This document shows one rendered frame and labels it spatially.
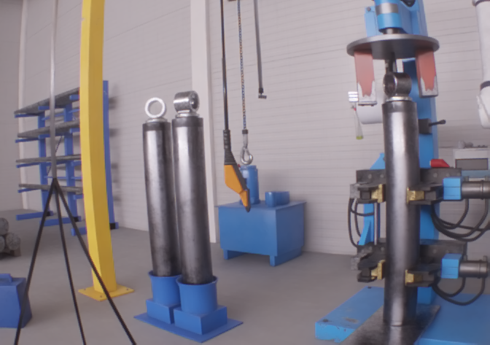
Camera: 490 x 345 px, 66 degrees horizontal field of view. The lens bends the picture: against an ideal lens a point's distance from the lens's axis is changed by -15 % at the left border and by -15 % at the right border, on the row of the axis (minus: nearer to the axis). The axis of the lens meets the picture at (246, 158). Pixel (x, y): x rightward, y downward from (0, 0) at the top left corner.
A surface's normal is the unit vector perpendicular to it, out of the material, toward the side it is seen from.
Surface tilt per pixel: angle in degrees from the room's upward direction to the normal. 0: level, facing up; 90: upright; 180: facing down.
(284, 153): 90
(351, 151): 90
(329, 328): 90
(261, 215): 90
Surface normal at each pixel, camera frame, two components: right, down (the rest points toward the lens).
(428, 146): -0.62, 0.04
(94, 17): 0.78, -0.03
